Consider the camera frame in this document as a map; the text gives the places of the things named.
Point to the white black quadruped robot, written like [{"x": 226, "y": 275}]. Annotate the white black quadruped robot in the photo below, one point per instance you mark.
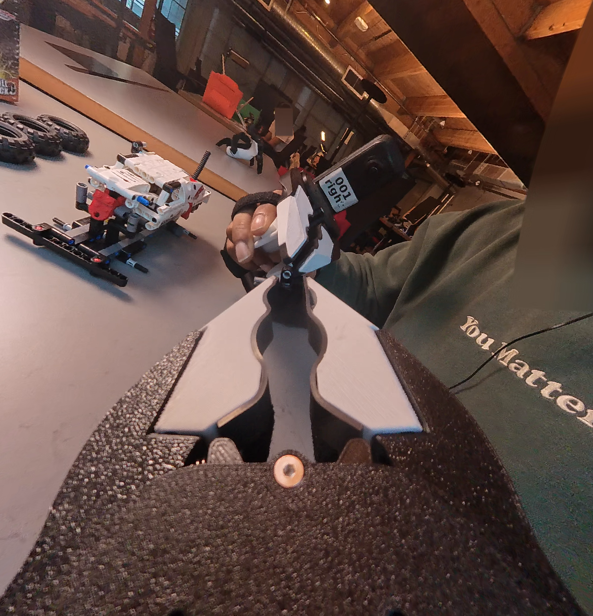
[{"x": 243, "y": 149}]

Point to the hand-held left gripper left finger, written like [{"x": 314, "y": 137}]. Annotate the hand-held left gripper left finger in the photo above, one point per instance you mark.
[{"x": 214, "y": 380}]

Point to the orange box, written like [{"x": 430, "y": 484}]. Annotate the orange box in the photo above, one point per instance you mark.
[{"x": 221, "y": 94}]

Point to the small black lego connector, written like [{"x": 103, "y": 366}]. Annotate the small black lego connector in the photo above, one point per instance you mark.
[{"x": 285, "y": 276}]

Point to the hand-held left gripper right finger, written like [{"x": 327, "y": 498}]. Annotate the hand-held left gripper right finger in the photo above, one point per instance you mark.
[{"x": 368, "y": 380}]

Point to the grey table with black inset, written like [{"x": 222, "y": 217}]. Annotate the grey table with black inset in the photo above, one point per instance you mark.
[{"x": 156, "y": 110}]

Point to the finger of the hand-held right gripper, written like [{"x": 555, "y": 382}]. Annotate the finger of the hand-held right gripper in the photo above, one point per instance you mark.
[
  {"x": 294, "y": 221},
  {"x": 320, "y": 255}
]

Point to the lego set box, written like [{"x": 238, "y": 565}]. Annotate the lego set box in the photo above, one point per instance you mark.
[{"x": 2, "y": 48}]

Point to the person's right forearm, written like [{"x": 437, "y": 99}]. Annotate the person's right forearm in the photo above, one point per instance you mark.
[{"x": 373, "y": 284}]

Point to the white lego truck model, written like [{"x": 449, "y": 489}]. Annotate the white lego truck model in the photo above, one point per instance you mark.
[{"x": 132, "y": 183}]

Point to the person's right hand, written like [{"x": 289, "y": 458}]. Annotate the person's right hand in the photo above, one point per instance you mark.
[{"x": 241, "y": 231}]

